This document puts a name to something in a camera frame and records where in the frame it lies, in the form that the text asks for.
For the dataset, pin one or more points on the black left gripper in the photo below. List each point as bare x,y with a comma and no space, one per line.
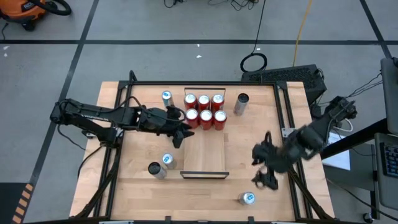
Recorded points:
169,121

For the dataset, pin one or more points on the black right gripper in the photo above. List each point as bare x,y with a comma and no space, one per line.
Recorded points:
270,158

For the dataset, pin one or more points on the red soda can blue logo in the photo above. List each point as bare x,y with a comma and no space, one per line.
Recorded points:
190,102
204,102
217,102

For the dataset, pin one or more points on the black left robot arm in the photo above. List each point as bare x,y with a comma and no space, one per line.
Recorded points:
93,113

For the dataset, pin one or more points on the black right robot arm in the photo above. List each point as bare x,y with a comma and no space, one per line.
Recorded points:
311,140

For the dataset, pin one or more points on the wooden shelf with black frames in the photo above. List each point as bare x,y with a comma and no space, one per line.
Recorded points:
205,152

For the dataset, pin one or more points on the silver mounting plate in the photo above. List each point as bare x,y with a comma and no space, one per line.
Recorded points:
286,132
120,130

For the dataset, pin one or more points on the silver blue slim can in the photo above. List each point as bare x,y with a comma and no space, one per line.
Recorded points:
168,160
167,98
247,198

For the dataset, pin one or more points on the white tall Celsius can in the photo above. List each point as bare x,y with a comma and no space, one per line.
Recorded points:
241,105
158,171

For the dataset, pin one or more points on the white paper sheet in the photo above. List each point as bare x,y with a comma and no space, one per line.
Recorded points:
340,158

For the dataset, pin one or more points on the black desk beam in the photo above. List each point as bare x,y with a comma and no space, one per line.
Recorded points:
363,134

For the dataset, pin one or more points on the black keyboard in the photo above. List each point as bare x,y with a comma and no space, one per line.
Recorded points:
391,160

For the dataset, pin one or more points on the black caster wheel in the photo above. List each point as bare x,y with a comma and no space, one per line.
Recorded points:
367,216

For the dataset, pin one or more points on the grey monitor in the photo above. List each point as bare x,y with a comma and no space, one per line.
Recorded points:
391,93

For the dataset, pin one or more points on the black orange striped floor mat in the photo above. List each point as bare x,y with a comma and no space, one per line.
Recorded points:
9,202

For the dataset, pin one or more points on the orange shop vacuum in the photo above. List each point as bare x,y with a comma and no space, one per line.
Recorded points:
18,11

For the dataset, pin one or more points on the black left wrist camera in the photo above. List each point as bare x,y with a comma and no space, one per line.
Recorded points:
178,139

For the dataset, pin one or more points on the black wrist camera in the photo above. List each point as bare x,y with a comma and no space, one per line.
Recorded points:
178,139
265,182

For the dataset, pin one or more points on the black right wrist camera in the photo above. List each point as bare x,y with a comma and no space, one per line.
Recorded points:
265,182

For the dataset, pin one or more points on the black aluminium table frame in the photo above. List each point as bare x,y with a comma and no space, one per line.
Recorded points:
202,83

